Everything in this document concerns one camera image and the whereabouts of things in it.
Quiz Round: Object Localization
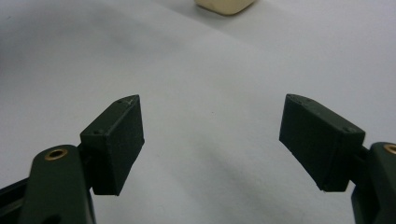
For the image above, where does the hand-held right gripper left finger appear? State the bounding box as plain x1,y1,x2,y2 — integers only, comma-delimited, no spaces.
79,94,146,197

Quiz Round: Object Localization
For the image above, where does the white sheet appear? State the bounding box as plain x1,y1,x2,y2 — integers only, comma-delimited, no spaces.
0,0,396,224

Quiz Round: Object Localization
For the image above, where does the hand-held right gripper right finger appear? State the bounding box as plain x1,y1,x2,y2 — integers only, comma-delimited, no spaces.
278,93,366,192

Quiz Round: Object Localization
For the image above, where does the cream square cup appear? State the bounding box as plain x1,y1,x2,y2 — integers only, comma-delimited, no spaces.
193,0,258,17

